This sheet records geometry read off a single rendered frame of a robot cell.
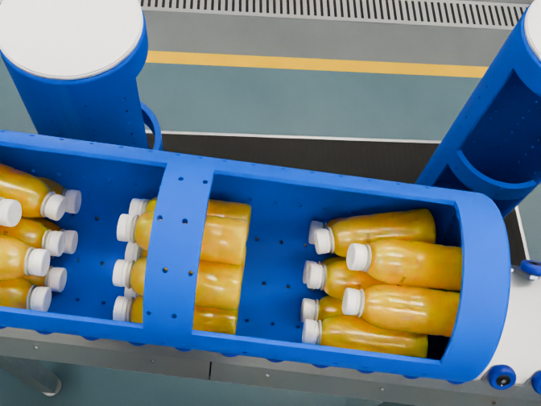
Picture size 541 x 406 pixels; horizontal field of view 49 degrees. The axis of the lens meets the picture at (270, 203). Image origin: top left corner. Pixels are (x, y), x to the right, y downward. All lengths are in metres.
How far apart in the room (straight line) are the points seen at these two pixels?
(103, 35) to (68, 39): 0.06
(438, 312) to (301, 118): 1.59
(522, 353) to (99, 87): 0.91
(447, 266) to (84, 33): 0.79
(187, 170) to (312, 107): 1.63
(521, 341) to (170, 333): 0.63
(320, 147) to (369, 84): 0.50
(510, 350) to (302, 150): 1.19
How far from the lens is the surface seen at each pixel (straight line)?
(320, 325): 0.90
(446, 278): 0.90
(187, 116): 2.35
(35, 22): 1.26
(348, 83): 2.51
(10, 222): 0.91
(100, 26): 1.23
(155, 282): 0.77
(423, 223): 0.93
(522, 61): 1.39
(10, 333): 1.09
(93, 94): 1.20
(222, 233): 0.83
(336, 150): 2.14
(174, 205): 0.77
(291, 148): 2.11
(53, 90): 1.20
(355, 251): 0.85
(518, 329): 1.16
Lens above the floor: 1.93
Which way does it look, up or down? 63 degrees down
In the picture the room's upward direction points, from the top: 11 degrees clockwise
